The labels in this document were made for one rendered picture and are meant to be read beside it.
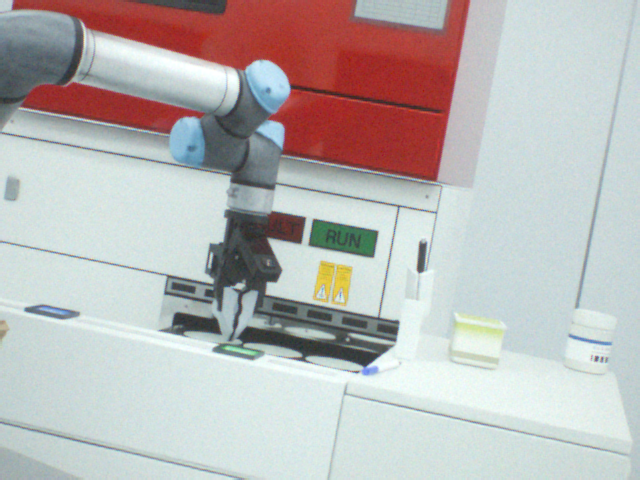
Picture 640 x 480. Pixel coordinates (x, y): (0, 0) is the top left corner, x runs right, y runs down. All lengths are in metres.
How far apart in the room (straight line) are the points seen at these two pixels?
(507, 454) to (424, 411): 0.11
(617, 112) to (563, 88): 0.17
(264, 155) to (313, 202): 0.20
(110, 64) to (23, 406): 0.47
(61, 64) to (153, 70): 0.14
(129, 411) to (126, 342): 0.09
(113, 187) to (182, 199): 0.13
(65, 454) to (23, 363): 0.13
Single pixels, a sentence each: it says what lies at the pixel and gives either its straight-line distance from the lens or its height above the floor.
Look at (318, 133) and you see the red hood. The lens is 2.11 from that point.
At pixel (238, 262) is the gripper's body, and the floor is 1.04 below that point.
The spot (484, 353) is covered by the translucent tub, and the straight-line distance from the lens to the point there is 1.85.
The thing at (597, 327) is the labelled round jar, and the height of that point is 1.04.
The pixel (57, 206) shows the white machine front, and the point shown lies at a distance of 2.30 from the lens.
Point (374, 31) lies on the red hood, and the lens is 2.11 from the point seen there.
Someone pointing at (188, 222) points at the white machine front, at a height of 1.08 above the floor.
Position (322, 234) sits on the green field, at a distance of 2.15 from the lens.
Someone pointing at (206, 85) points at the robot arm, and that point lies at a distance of 1.80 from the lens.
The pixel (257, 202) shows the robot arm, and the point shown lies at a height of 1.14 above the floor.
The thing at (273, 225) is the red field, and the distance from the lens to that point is 2.17.
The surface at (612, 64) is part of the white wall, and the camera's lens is 3.62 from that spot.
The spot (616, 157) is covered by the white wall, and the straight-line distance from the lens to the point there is 3.60.
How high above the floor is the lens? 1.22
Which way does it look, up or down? 3 degrees down
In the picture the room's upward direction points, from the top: 10 degrees clockwise
